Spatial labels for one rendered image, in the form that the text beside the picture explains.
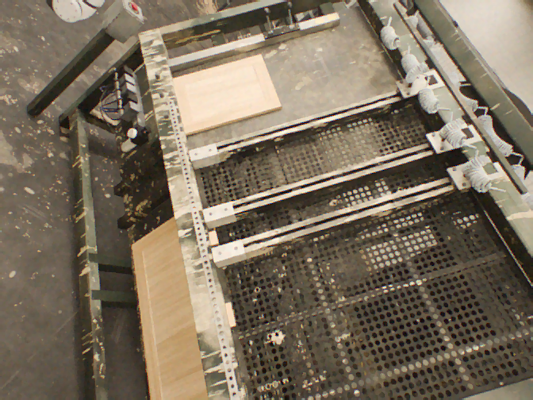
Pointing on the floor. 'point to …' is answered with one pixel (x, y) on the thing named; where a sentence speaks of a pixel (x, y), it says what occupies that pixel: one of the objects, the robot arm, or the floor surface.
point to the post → (70, 72)
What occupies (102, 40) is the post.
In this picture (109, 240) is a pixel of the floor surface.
